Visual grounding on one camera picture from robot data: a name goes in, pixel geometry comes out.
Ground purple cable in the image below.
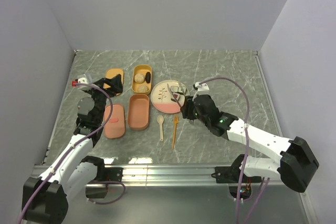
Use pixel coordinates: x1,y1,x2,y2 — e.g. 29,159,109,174
199,76,271,224
17,82,126,224

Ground pink and cream plate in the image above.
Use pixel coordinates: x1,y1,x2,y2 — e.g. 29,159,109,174
151,80,177,114

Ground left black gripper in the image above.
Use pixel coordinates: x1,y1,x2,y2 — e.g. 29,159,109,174
86,74,122,123

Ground red sushi roll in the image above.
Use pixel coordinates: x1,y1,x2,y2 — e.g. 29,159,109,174
171,92,183,102

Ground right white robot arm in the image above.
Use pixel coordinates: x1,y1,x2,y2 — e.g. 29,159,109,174
181,94,319,193

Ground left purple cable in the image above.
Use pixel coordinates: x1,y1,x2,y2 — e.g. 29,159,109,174
17,82,126,224

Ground steamed bun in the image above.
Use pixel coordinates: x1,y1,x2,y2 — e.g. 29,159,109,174
134,73,145,84
137,85,149,93

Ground beige spoon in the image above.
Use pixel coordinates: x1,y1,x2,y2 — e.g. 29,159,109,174
157,115,164,142

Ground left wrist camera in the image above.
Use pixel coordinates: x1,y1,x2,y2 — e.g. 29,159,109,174
71,74,92,87

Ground orange plastic fork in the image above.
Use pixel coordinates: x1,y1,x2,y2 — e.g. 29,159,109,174
172,114,179,149

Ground orange lunch box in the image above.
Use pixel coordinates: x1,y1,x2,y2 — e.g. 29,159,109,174
132,65,153,95

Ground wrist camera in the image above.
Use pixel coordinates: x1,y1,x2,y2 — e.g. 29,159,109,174
71,74,92,87
193,82,209,98

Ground pink lunch box lid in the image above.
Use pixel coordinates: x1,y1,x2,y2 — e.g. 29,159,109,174
103,104,125,139

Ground yellow sushi roll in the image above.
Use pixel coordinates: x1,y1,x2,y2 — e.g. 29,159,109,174
170,86,179,93

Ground metal tongs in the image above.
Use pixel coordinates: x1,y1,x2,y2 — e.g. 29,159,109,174
166,81,195,125

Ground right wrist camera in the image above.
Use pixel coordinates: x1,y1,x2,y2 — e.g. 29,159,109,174
193,82,209,98

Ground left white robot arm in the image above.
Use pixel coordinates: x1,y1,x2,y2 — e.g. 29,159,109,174
17,74,123,223

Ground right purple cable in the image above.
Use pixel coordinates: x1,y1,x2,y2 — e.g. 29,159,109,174
199,76,271,224

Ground pink lunch box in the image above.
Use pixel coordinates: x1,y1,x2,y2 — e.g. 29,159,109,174
127,94,150,131

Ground orange lunch box lid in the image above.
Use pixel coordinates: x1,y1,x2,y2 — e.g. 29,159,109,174
103,68,124,98

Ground green sushi roll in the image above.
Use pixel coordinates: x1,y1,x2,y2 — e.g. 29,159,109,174
178,86,187,95

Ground black sea cucumber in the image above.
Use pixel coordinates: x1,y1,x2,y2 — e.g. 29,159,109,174
145,71,151,83

